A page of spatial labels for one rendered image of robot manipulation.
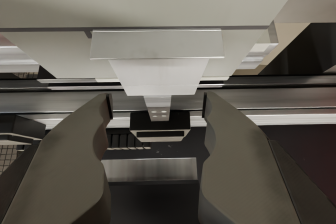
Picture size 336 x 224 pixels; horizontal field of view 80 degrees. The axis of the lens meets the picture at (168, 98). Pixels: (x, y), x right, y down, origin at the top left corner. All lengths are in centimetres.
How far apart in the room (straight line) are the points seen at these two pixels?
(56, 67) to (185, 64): 12
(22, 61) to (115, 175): 17
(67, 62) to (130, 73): 5
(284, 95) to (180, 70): 39
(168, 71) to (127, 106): 29
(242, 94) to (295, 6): 22
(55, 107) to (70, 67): 32
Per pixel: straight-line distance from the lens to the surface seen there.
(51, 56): 19
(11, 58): 29
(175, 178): 21
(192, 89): 24
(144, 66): 18
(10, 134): 51
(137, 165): 21
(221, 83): 24
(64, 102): 52
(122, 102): 47
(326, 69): 62
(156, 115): 35
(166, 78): 21
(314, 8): 39
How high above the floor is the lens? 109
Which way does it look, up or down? 18 degrees down
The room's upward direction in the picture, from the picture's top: 179 degrees clockwise
